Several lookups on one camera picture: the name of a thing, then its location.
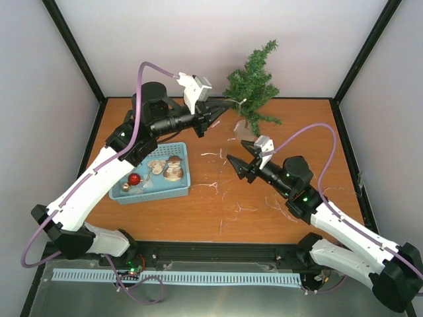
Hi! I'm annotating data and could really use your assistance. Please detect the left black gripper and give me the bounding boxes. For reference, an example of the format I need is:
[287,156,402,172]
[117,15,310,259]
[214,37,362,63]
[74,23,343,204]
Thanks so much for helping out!
[152,98,230,137]

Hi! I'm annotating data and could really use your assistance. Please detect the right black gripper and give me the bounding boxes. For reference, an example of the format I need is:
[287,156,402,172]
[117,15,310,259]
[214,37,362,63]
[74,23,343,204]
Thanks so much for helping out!
[227,140,293,196]

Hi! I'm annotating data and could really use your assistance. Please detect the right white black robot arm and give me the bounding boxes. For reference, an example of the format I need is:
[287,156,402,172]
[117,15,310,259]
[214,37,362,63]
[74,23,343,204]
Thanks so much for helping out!
[227,141,422,313]

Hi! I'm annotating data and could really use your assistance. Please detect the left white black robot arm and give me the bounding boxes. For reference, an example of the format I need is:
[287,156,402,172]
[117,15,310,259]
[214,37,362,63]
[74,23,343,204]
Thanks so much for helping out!
[31,82,230,266]

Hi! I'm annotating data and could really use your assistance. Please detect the small green christmas tree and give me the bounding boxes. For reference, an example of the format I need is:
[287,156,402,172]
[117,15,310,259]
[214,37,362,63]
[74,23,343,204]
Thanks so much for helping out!
[223,40,282,137]

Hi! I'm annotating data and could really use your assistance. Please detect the snowman ornament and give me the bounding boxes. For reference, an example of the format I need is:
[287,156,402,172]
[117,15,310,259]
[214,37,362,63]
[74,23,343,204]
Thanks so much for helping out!
[163,155,184,182]

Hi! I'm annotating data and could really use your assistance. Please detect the beige wooden heart ornament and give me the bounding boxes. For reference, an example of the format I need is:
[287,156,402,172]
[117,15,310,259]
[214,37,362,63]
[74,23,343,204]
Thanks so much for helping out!
[147,159,167,175]

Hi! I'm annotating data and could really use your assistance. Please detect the blue plastic basket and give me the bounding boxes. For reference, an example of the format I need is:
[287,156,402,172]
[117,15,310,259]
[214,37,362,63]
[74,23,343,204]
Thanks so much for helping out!
[108,142,191,205]

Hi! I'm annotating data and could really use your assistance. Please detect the red ball ornament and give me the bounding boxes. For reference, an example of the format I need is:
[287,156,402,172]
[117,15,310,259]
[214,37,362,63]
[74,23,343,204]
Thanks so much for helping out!
[128,172,143,186]

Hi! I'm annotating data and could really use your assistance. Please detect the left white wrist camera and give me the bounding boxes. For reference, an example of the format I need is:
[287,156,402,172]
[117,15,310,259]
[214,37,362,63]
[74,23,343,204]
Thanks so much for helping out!
[176,72,212,115]

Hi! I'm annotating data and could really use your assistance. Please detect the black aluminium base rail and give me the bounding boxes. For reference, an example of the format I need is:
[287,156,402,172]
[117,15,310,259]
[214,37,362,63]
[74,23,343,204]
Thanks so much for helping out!
[42,240,394,275]

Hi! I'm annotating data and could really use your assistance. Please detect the light blue cable duct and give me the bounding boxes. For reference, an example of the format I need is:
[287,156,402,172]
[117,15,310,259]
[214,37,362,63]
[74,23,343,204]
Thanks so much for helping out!
[51,268,301,288]

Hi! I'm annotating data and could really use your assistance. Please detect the purple floor cable loop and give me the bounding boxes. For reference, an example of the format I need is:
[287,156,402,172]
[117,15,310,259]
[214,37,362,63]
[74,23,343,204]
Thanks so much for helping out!
[102,256,166,304]

